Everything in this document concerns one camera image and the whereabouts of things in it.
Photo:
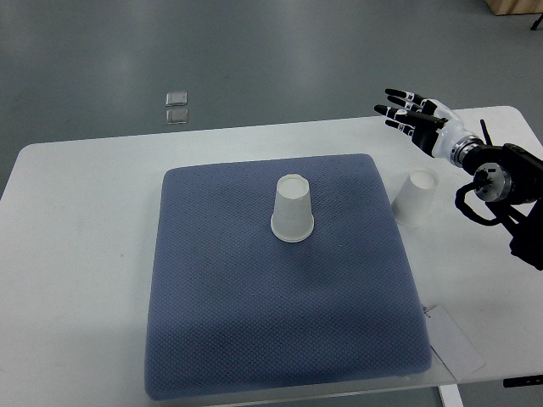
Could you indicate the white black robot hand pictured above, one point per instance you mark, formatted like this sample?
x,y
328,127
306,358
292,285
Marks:
x,y
432,127

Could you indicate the white paper cup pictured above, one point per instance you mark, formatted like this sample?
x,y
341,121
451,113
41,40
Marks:
x,y
292,220
412,205

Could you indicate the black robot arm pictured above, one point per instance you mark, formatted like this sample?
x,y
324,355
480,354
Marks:
x,y
508,179

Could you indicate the wooden box corner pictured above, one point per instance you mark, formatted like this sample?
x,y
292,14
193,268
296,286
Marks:
x,y
514,7

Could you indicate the black tripod leg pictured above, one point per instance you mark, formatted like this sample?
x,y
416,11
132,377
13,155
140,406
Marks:
x,y
536,24

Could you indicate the white paper tag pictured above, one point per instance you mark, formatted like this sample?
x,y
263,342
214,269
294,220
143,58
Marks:
x,y
452,347

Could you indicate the upper metal floor plate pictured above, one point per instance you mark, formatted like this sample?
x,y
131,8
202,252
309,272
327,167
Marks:
x,y
176,98

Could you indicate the white table leg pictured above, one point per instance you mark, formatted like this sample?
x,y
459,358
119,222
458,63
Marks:
x,y
450,396

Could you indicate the black table control panel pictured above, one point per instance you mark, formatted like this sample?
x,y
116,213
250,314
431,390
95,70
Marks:
x,y
523,381

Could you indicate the blue textured cushion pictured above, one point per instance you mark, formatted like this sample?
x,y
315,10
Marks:
x,y
233,308

